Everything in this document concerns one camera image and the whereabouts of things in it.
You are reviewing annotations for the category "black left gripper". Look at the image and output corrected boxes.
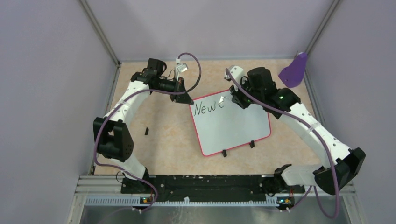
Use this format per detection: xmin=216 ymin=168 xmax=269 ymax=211
xmin=154 ymin=76 xmax=194 ymax=105

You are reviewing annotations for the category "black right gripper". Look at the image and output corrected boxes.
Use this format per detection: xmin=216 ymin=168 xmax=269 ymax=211
xmin=230 ymin=77 xmax=263 ymax=109

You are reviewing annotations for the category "pink framed whiteboard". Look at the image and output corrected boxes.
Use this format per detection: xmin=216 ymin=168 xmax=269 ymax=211
xmin=190 ymin=90 xmax=271 ymax=156

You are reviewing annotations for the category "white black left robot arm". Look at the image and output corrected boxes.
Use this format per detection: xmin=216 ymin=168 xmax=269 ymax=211
xmin=93 ymin=58 xmax=194 ymax=193

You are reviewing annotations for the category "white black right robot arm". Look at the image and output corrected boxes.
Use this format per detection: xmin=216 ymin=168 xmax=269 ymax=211
xmin=224 ymin=66 xmax=366 ymax=195

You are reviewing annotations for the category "purple marker holder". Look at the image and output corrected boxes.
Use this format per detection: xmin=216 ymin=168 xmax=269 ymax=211
xmin=278 ymin=52 xmax=308 ymax=88

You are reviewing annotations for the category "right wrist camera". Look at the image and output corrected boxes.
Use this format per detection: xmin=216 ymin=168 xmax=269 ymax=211
xmin=224 ymin=65 xmax=245 ymax=91

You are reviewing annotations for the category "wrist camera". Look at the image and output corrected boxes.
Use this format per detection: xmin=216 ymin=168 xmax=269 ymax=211
xmin=224 ymin=65 xmax=245 ymax=91
xmin=174 ymin=58 xmax=188 ymax=79

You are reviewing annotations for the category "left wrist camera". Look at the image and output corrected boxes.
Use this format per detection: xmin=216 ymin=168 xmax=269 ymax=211
xmin=174 ymin=58 xmax=188 ymax=79

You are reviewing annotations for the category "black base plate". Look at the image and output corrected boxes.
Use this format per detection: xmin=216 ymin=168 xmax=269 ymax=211
xmin=120 ymin=175 xmax=305 ymax=202

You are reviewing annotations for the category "aluminium frame rail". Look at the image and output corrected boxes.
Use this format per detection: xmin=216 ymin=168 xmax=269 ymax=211
xmin=75 ymin=175 xmax=123 ymax=195

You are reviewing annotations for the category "white cable duct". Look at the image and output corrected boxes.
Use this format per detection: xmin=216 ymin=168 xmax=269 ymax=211
xmin=85 ymin=196 xmax=279 ymax=207

